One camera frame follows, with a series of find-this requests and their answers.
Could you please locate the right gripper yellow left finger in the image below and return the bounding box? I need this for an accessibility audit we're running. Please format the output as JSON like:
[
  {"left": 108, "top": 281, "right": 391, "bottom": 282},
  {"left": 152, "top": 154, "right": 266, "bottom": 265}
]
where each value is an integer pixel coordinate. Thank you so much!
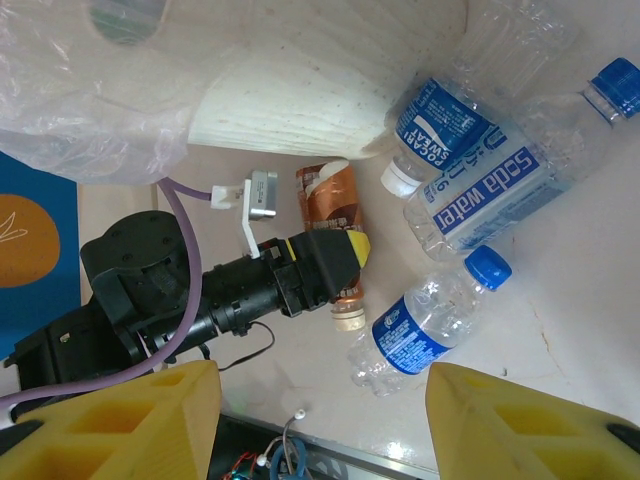
[{"left": 0, "top": 360, "right": 222, "bottom": 480}]

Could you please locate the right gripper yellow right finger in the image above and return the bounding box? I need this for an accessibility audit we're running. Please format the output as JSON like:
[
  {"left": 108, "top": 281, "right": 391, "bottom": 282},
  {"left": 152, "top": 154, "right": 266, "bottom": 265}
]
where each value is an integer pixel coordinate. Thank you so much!
[{"left": 428, "top": 362, "right": 640, "bottom": 480}]

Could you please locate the copper brown coffee bottle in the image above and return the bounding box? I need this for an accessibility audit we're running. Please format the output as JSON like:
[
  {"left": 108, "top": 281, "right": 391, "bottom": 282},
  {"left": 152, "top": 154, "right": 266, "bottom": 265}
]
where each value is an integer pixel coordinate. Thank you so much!
[{"left": 294, "top": 160, "right": 369, "bottom": 334}]

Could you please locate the clear bottle Pepsi label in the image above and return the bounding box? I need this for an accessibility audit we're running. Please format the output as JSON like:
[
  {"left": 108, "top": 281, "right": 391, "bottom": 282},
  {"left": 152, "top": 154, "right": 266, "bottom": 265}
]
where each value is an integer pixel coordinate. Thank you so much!
[{"left": 347, "top": 244, "right": 514, "bottom": 399}]

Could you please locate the clear soda water bottle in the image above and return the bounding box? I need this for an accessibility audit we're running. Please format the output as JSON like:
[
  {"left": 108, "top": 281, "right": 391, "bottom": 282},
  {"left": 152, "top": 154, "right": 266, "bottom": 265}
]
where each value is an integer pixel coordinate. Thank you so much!
[{"left": 403, "top": 57, "right": 640, "bottom": 262}]

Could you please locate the clear plastic bin bag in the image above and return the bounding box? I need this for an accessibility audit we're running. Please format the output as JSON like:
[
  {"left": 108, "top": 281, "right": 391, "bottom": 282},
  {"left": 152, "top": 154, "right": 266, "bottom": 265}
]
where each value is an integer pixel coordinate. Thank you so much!
[{"left": 0, "top": 0, "right": 201, "bottom": 186}]

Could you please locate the white round plastic bin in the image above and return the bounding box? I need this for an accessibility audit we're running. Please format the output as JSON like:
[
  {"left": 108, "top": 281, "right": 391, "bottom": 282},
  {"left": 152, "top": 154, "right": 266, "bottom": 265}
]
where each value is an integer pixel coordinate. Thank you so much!
[{"left": 0, "top": 0, "right": 471, "bottom": 161}]

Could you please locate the Pocari Sweat bottle white cap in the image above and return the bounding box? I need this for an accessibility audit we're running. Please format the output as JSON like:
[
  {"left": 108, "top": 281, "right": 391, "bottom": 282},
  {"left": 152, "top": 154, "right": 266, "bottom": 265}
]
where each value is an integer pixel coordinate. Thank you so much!
[{"left": 380, "top": 75, "right": 494, "bottom": 197}]

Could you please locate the thin black left gripper cable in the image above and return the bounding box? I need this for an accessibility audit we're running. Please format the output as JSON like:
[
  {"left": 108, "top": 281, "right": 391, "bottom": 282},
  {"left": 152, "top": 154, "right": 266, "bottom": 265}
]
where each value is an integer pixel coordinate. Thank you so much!
[{"left": 199, "top": 322, "right": 276, "bottom": 372}]

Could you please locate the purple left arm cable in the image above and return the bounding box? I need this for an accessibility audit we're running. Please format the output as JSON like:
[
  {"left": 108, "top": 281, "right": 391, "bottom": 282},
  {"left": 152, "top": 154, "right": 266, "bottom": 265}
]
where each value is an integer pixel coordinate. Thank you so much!
[{"left": 0, "top": 177, "right": 214, "bottom": 414}]

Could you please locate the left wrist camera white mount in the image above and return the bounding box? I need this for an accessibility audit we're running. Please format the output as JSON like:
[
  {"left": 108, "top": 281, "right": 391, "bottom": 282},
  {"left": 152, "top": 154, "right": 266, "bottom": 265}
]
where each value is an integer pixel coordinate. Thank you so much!
[{"left": 209, "top": 169, "right": 279, "bottom": 261}]

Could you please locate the thin wire white tip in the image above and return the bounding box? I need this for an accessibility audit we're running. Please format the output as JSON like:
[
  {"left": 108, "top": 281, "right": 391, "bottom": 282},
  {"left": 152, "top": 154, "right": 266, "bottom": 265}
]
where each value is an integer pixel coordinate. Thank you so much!
[{"left": 277, "top": 408, "right": 307, "bottom": 454}]

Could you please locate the aluminium table edge rail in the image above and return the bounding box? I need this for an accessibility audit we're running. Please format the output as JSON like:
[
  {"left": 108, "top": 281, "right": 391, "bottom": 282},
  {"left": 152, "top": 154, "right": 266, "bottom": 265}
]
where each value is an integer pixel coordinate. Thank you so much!
[{"left": 299, "top": 439, "right": 439, "bottom": 480}]

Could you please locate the blue coiled cable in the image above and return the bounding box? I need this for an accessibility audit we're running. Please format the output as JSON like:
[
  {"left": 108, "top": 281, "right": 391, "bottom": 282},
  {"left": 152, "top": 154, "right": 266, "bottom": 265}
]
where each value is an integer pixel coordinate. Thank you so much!
[{"left": 267, "top": 434, "right": 309, "bottom": 480}]

